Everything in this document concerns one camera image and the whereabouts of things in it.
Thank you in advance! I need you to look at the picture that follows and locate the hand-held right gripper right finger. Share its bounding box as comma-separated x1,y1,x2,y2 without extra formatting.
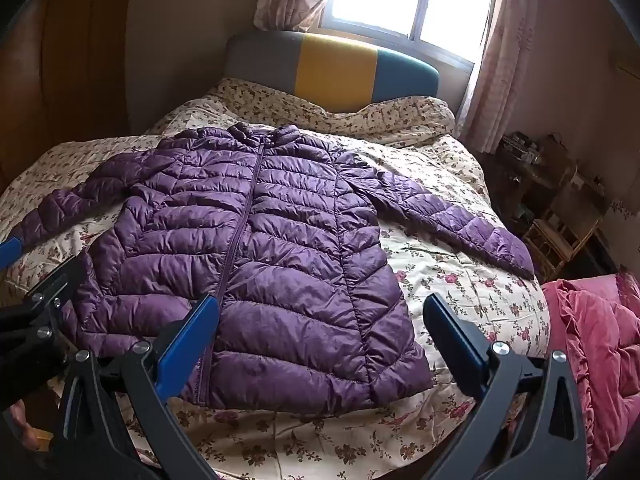
422,292,588,480

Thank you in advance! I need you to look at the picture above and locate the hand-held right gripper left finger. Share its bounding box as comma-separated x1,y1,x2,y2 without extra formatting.
50,294,221,480

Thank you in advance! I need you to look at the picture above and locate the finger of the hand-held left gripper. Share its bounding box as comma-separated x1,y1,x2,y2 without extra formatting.
0,236,25,264
22,255,88,342

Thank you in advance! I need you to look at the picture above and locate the purple quilted puffer jacket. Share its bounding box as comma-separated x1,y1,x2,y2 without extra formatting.
10,122,536,413

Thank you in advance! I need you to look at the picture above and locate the person's left hand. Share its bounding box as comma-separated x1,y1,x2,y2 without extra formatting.
0,399,40,457

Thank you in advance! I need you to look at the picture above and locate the cream rose print quilt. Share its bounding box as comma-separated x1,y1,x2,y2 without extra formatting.
0,80,551,480

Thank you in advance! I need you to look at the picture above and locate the pink ruffled blanket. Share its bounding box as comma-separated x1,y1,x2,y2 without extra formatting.
542,272,640,476

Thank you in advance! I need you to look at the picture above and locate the rattan rack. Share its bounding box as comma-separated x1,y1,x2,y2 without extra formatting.
522,170,620,282

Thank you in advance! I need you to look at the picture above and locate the cluttered wooden bedside table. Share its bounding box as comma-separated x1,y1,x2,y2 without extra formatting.
480,130,583,241

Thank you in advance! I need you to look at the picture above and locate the wooden wardrobe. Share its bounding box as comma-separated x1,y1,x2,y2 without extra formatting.
0,0,138,196

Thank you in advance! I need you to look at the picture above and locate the long pink floral curtain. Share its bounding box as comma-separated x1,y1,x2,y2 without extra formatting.
457,0,548,156

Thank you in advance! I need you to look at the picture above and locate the grey yellow blue striped pillow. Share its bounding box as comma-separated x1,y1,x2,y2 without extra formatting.
223,30,441,113

